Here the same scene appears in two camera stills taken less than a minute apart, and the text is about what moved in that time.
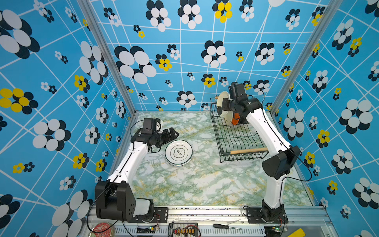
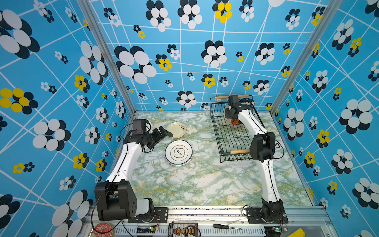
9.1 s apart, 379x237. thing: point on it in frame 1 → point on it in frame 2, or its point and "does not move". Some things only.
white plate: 178,153 does not move
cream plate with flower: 226,115 → 177,129
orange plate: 235,121 does not move
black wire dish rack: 235,143 does not move
